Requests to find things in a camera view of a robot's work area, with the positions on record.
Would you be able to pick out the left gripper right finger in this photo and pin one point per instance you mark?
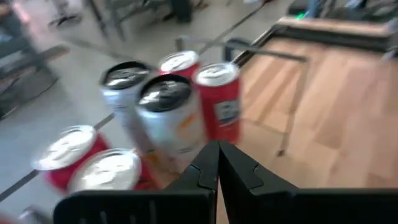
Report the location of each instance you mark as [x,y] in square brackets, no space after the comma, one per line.
[264,205]

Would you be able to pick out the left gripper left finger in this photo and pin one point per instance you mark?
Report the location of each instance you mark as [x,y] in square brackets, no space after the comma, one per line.
[186,205]

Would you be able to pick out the white slim beverage can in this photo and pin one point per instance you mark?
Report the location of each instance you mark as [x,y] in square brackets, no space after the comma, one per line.
[119,102]
[168,130]

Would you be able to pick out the red zero sugar cola can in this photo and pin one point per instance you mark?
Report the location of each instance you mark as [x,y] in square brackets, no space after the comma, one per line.
[105,169]
[65,147]

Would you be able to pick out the red strawberry Fanta can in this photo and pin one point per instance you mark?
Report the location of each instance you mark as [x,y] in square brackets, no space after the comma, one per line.
[178,60]
[217,102]

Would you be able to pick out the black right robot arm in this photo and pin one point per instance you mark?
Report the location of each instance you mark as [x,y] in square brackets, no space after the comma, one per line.
[311,7]

